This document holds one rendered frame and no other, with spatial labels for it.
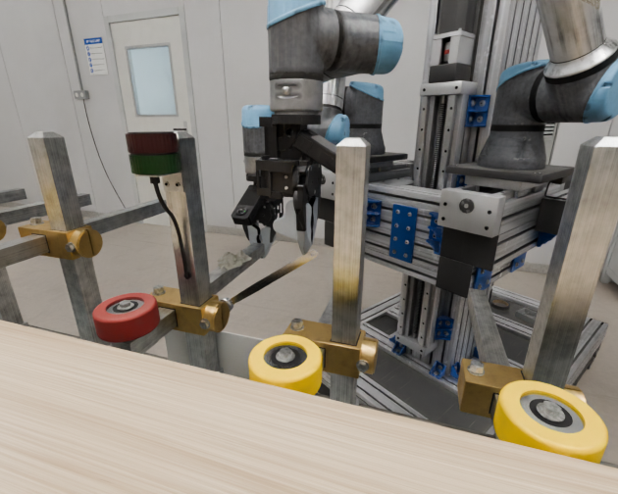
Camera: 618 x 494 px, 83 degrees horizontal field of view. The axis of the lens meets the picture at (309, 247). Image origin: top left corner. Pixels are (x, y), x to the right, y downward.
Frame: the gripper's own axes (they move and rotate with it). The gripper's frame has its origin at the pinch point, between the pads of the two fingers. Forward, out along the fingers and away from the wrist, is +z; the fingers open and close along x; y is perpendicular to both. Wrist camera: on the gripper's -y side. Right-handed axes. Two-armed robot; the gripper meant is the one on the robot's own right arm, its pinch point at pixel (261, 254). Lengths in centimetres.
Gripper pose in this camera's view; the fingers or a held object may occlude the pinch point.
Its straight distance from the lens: 89.1
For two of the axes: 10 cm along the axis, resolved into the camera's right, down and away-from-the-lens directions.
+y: 3.1, -3.2, 8.9
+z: 0.0, 9.4, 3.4
